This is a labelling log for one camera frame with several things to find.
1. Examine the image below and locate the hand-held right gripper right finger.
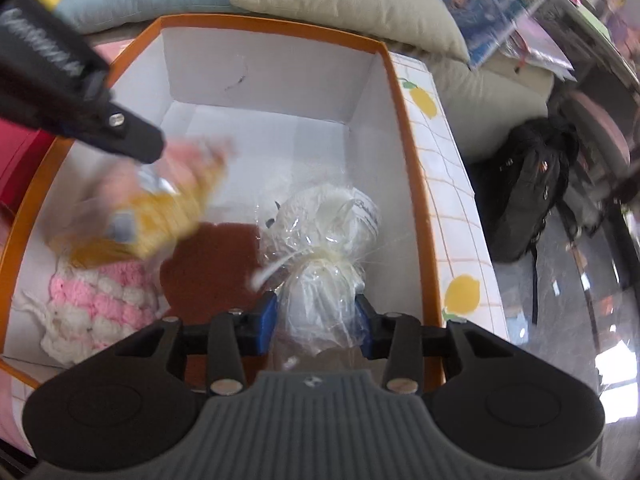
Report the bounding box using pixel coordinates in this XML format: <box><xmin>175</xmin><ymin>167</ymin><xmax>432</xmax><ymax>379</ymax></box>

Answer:
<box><xmin>355</xmin><ymin>294</ymin><xmax>506</xmax><ymax>395</ymax></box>

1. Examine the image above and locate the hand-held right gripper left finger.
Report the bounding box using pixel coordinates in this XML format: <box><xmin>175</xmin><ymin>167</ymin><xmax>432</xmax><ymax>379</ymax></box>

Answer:
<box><xmin>115</xmin><ymin>292</ymin><xmax>278</xmax><ymax>395</ymax></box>

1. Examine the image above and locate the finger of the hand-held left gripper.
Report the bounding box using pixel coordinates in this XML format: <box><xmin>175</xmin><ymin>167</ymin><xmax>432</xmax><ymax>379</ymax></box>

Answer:
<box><xmin>65</xmin><ymin>101</ymin><xmax>167</xmax><ymax>164</ymax></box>

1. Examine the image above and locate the yellow packet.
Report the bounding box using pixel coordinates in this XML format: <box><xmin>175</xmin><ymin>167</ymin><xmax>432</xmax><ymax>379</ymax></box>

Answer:
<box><xmin>50</xmin><ymin>139</ymin><xmax>240</xmax><ymax>267</ymax></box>

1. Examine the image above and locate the white plush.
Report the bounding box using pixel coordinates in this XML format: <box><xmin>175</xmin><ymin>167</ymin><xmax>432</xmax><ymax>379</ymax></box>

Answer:
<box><xmin>254</xmin><ymin>185</ymin><xmax>385</xmax><ymax>362</ymax></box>

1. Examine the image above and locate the orange-rimmed white cardboard box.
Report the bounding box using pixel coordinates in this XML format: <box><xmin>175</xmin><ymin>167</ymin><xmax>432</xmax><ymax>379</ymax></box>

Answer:
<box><xmin>0</xmin><ymin>14</ymin><xmax>447</xmax><ymax>392</ymax></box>

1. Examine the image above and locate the pink printed mat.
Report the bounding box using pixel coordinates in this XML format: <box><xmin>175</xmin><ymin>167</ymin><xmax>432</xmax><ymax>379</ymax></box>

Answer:
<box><xmin>89</xmin><ymin>39</ymin><xmax>147</xmax><ymax>72</ymax></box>

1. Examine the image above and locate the red cloth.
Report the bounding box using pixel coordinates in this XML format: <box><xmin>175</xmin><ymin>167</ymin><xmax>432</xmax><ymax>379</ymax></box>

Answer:
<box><xmin>0</xmin><ymin>119</ymin><xmax>53</xmax><ymax>211</ymax></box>

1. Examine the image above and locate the lemon print checkered cloth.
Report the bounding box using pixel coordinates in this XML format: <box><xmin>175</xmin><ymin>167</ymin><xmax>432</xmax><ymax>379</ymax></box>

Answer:
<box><xmin>0</xmin><ymin>51</ymin><xmax>512</xmax><ymax>458</ymax></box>

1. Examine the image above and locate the pink and white crochet piece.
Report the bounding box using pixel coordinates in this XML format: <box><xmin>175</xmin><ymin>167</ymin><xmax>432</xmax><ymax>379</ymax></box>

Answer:
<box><xmin>16</xmin><ymin>254</ymin><xmax>167</xmax><ymax>367</ymax></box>

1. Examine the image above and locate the black backpack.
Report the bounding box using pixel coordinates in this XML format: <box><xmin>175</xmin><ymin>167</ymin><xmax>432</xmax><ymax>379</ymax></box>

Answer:
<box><xmin>469</xmin><ymin>119</ymin><xmax>583</xmax><ymax>327</ymax></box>

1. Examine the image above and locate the beige pillow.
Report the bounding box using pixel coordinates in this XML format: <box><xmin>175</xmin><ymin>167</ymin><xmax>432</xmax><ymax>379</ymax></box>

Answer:
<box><xmin>229</xmin><ymin>0</ymin><xmax>472</xmax><ymax>65</ymax></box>

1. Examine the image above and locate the beige sofa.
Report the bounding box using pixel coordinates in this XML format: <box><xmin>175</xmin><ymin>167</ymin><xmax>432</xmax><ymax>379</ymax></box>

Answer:
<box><xmin>385</xmin><ymin>42</ymin><xmax>557</xmax><ymax>163</ymax></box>

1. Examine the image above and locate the pink office chair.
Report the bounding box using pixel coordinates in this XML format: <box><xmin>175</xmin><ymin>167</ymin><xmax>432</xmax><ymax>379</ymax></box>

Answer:
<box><xmin>562</xmin><ymin>87</ymin><xmax>640</xmax><ymax>176</ymax></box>

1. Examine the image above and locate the patterned blue cushion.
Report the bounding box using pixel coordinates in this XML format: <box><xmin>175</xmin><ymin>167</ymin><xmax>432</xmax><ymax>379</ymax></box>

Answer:
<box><xmin>434</xmin><ymin>0</ymin><xmax>560</xmax><ymax>70</ymax></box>

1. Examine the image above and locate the white desk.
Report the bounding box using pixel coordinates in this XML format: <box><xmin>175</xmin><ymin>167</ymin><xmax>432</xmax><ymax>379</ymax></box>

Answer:
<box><xmin>547</xmin><ymin>0</ymin><xmax>640</xmax><ymax>91</ymax></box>

